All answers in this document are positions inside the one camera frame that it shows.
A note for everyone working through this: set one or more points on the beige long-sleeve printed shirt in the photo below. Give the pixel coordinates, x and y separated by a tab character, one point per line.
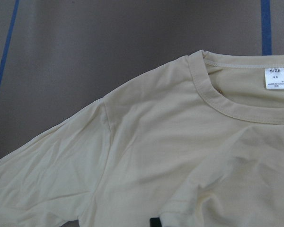
196	142

